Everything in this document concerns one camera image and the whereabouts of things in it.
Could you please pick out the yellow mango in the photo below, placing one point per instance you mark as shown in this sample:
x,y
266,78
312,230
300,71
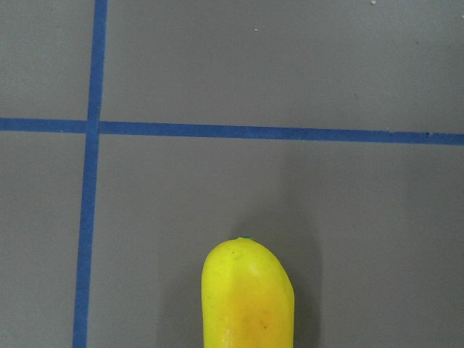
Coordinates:
x,y
247,297

